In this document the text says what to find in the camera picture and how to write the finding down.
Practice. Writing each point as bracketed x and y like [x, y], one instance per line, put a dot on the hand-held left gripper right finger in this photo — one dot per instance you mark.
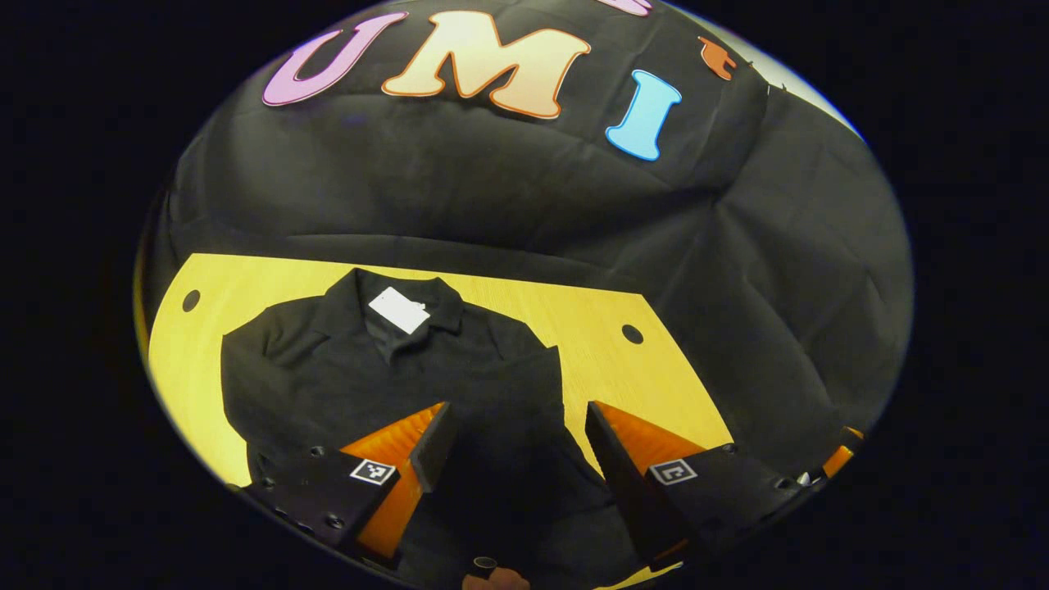
[619, 467]

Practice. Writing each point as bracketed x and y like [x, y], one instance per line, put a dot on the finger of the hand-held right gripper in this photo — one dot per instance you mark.
[837, 461]

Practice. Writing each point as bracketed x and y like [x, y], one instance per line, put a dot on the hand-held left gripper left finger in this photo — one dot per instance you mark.
[433, 447]

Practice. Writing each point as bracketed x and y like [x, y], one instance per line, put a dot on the black button shirt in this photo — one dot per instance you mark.
[344, 385]

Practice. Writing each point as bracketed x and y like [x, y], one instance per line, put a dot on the round black table grommet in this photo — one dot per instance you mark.
[191, 300]
[632, 333]

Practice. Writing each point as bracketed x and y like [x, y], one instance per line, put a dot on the black backdrop cloth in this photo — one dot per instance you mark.
[492, 188]

